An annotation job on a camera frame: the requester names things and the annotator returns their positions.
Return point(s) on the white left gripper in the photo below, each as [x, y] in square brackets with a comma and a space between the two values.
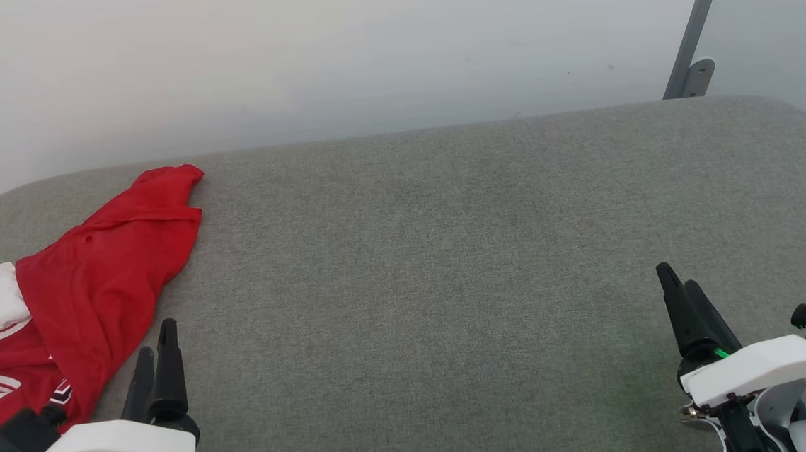
[120, 444]

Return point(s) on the grey rounded pole bracket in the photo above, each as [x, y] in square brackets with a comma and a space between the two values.
[699, 77]

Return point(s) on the red white basketball jersey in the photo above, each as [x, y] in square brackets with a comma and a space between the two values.
[88, 290]

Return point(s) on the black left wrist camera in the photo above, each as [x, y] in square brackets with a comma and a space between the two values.
[20, 433]

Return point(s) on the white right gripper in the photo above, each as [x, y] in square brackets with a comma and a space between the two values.
[760, 367]

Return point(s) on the grey metal pole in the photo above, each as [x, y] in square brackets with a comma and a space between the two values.
[697, 17]

